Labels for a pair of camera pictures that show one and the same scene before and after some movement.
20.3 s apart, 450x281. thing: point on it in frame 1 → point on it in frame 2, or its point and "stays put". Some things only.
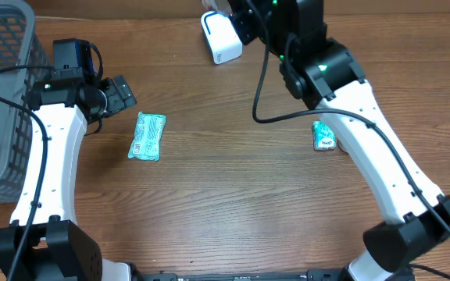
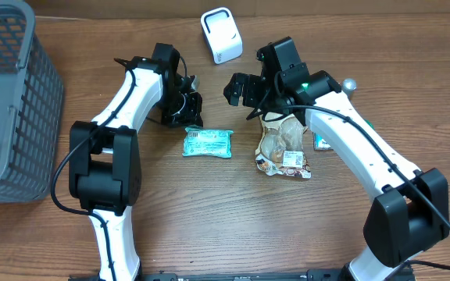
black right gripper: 246,36 → 254,87
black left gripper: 115,102 → 190,116
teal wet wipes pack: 148,136 → 207,142
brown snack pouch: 218,5 → 281,149
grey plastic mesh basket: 6,35 stays put
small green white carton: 323,139 stays put
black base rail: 312,275 stays put
